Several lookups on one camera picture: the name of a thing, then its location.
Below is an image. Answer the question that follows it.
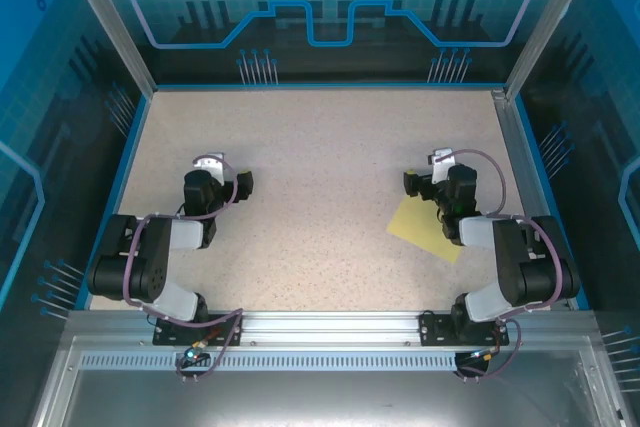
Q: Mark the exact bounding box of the yellow paper sheet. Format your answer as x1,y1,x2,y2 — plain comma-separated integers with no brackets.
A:
386,196,466,265

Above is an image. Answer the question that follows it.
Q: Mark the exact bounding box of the aluminium base beam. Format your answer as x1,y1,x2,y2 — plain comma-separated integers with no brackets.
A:
67,310,599,349

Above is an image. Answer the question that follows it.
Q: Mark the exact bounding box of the metal tray panel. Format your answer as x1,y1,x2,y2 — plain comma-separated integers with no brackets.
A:
29,336,640,427

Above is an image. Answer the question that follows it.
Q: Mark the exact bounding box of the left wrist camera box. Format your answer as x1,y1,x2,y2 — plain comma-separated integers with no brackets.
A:
193,150,227,183

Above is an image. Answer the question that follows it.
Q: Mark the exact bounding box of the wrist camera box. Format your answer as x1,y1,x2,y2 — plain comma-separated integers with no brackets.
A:
428,148,457,186
193,150,227,183

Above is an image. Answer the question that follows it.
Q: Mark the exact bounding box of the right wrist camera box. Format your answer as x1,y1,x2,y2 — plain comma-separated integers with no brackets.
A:
428,148,457,186

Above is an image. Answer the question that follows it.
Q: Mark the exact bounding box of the aluminium side rail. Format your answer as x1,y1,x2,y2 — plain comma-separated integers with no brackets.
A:
491,88,576,311

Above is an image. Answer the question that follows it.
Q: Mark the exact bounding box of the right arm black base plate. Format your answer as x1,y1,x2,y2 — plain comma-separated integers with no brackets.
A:
418,311,511,347

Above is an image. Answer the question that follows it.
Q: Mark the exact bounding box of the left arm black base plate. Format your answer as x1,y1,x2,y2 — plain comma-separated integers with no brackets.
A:
152,314,245,347

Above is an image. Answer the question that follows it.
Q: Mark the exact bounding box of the left cable connector plug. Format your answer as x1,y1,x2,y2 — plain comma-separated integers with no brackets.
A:
182,341,209,364

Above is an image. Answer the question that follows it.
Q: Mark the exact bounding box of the cable connector plug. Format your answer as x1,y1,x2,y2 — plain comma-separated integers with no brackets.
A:
182,341,209,364
467,346,501,364

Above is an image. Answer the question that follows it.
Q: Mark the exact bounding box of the right cable connector plug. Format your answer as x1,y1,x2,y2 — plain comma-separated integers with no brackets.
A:
467,346,501,364

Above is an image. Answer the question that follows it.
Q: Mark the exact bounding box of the right aluminium frame post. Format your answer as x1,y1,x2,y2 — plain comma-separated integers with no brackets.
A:
503,0,604,98

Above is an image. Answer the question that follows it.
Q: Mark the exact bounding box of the aluminium frame post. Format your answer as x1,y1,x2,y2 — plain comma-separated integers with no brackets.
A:
503,0,604,98
54,0,159,98

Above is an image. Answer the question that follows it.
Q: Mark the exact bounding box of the slotted metal cable duct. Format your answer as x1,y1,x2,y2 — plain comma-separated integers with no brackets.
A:
79,352,584,373

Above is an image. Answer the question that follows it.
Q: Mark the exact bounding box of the left aluminium frame post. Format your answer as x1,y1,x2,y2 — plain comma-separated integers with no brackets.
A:
54,0,159,98

